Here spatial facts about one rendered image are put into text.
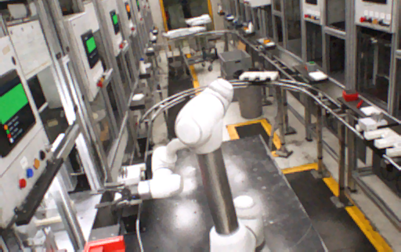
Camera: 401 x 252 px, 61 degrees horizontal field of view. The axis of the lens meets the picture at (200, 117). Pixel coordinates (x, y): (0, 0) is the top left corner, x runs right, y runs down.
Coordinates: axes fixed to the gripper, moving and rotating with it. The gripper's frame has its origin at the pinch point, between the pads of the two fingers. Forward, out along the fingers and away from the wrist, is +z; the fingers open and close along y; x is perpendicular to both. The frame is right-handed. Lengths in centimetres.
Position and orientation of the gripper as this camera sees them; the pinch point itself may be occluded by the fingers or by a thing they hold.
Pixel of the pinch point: (98, 199)
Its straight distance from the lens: 176.5
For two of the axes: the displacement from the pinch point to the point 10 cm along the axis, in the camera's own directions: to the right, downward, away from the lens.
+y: -1.6, -9.1, -3.9
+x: 0.8, 3.8, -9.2
